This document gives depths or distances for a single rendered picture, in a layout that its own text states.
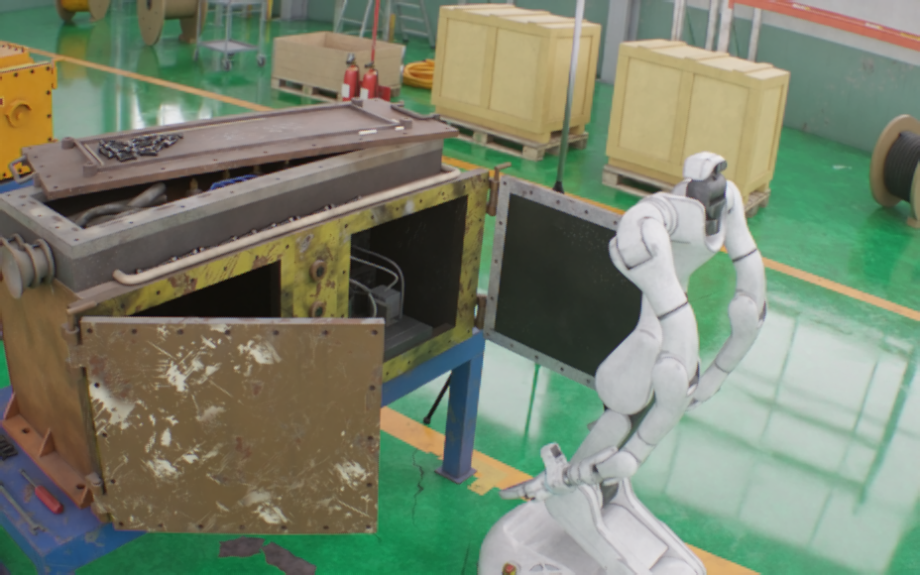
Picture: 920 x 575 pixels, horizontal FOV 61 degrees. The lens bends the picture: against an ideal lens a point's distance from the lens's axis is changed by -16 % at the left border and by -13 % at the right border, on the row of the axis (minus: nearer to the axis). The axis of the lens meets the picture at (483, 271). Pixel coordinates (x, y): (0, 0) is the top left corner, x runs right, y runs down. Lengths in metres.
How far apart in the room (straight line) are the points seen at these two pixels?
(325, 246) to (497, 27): 5.35
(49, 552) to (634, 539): 1.58
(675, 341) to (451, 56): 6.15
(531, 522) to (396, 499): 0.74
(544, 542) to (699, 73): 4.51
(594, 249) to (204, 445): 1.30
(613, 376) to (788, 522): 1.54
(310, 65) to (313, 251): 6.89
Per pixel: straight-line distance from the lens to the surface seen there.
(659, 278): 1.87
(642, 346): 2.12
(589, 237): 2.63
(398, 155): 2.54
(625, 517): 2.56
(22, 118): 4.66
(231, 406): 1.89
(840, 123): 10.80
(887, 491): 3.94
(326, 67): 8.93
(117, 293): 1.92
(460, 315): 2.91
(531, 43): 7.31
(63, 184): 2.23
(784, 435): 4.09
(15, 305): 2.34
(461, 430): 3.28
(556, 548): 2.69
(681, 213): 1.99
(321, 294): 2.35
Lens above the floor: 2.05
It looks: 23 degrees down
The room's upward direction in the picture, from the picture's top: 6 degrees clockwise
